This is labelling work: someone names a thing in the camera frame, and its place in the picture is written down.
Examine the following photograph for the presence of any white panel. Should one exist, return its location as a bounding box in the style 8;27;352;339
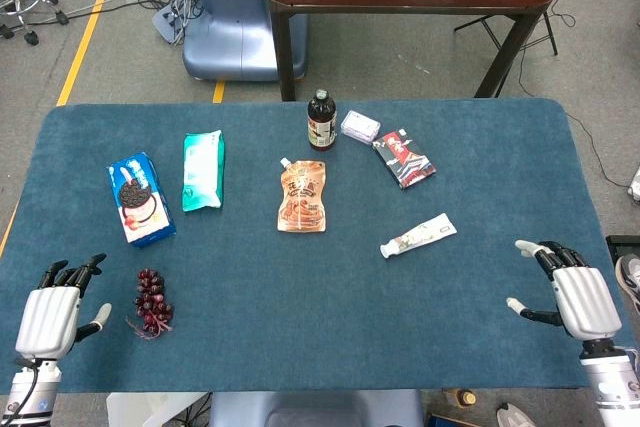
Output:
106;391;207;427

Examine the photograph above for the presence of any thin black floor cable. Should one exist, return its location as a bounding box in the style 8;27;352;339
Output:
564;110;630;189

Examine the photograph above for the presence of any white tube with cap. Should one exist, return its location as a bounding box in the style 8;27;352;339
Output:
379;212;458;260

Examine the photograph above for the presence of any red grape bunch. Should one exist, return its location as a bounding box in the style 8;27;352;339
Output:
124;268;175;341

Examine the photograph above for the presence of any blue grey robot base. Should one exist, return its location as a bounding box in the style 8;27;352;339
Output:
208;389;426;427

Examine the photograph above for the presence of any blue table cloth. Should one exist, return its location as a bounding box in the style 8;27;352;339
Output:
0;98;629;395

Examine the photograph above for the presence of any grey sneaker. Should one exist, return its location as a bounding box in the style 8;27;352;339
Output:
614;254;640;316
495;401;537;427

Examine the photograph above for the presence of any dark drink bottle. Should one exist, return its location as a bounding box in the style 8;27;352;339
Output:
306;89;338;152

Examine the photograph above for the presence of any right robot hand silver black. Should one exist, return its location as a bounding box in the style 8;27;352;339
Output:
505;239;624;343

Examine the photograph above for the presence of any orange spout pouch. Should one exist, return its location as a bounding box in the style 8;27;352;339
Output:
277;156;328;234

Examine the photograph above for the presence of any black tripod stand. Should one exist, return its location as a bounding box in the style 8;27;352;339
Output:
453;10;559;57

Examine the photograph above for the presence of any small yellow cap bottle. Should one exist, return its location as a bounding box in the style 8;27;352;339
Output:
446;388;476;408

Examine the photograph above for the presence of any small white purple packet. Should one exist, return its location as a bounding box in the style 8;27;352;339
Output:
340;109;382;142

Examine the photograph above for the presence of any black floor box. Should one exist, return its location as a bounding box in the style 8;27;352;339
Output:
605;235;640;268

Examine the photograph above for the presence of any grey power strip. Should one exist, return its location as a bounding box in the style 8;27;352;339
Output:
152;1;204;46

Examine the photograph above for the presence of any green wet wipes pack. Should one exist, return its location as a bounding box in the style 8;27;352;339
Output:
180;129;227;213

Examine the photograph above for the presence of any blue cookie box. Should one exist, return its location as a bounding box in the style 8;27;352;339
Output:
106;151;177;249

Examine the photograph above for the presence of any blue grey machine body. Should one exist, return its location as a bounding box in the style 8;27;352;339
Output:
182;0;309;83

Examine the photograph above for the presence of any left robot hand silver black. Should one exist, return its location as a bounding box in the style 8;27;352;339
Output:
14;252;113;361

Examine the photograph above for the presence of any black red printed box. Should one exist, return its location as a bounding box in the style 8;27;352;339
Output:
371;131;437;191

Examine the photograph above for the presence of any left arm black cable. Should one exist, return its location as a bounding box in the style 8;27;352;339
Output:
2;359;41;423

